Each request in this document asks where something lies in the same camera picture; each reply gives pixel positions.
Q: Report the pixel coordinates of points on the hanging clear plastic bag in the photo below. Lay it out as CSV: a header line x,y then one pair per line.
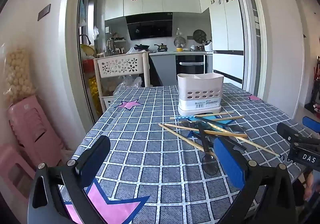
x,y
95,33

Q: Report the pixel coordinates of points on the round black hanging pan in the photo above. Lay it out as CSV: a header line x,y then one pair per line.
x,y
200,36

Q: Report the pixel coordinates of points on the person's right hand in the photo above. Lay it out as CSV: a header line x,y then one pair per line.
x,y
312,186

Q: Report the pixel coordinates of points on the cream plastic trolley cart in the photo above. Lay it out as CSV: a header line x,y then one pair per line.
x,y
120,65

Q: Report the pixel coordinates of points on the cream plastic utensil holder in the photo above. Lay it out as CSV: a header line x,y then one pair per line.
x,y
200,89

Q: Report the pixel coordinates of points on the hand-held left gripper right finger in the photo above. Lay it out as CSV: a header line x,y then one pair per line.
x,y
230,161

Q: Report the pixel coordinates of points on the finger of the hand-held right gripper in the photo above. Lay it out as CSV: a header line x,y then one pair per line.
x,y
311,122
287,131

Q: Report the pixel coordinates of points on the bag of white balls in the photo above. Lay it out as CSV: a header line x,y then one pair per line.
x,y
17,74

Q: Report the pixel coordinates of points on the white rice cooker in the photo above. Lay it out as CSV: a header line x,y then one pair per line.
x,y
208,46

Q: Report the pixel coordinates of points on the wooden chopstick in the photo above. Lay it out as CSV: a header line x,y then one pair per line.
x,y
175,133
235,117
262,148
180,127

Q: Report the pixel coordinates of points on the white fridge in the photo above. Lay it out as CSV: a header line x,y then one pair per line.
x,y
230,34

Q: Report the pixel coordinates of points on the blue patterned chopstick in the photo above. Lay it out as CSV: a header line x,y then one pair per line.
x,y
183,116

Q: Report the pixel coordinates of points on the metal cooking pot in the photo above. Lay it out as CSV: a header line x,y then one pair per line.
x,y
161,47

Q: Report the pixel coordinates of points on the white plastic bag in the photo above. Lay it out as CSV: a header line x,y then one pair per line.
x,y
133,50

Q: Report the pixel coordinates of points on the yellow package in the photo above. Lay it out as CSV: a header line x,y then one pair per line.
x,y
93,91

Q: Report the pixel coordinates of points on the grey checked star tablecloth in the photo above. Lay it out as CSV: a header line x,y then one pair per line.
x,y
150,164

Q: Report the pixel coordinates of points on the red basin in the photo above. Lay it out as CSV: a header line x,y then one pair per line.
x,y
87,65

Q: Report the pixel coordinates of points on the black wok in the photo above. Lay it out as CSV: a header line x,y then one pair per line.
x,y
141,46

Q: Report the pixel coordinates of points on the grey kitchen counter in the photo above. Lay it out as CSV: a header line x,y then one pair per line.
x,y
165,64

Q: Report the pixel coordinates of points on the black range hood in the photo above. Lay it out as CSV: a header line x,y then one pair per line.
x,y
150,26

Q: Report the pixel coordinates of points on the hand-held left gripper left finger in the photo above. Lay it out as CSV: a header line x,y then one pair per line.
x,y
95,161

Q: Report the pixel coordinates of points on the pink plastic stool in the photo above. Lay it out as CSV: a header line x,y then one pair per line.
x,y
15,171
35,126

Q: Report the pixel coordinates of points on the green yellow basin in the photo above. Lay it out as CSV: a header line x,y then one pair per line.
x,y
86,50

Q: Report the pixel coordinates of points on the kitchen faucet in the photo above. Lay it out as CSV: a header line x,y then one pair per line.
x,y
86,38

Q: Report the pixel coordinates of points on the dark shelf items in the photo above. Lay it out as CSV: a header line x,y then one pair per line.
x,y
315,84

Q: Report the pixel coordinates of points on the black built-in oven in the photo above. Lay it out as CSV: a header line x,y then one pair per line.
x,y
190,66

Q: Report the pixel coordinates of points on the grey wall switch panel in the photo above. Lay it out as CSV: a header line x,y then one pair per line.
x,y
44,11

